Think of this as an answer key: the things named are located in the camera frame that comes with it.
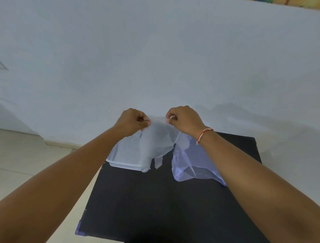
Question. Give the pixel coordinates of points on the clear plastic bag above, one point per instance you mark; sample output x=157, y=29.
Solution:
x=192, y=162

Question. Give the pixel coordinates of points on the black table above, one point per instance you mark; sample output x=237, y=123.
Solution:
x=162, y=205

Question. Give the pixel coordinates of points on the person's right fingers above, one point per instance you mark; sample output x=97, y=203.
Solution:
x=172, y=118

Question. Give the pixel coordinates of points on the clear plastic glove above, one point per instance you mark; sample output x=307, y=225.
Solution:
x=155, y=142

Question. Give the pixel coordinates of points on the person's left hand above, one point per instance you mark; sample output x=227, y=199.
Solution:
x=130, y=121

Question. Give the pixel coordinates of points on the person's right hand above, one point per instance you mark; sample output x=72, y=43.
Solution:
x=186, y=120

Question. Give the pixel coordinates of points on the person's left forearm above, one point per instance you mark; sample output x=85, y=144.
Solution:
x=52, y=192

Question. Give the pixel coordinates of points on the person's right forearm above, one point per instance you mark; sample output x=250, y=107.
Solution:
x=260, y=190

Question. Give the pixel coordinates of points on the clear plastic container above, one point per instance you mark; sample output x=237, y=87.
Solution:
x=125, y=155

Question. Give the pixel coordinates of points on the person's left fingers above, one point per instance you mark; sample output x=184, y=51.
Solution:
x=144, y=120

